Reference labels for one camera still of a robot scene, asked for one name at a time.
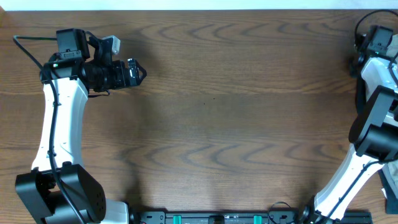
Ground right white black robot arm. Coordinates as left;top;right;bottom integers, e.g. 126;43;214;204
298;26;397;223

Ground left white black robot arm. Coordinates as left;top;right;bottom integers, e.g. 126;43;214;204
15;29;147;223

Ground grey folded garment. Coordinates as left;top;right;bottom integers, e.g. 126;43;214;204
386;34;398;58

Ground dark folded cloth pile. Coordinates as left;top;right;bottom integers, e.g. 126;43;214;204
378;171;398;215

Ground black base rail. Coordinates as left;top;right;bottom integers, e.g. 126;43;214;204
133;208;373;224

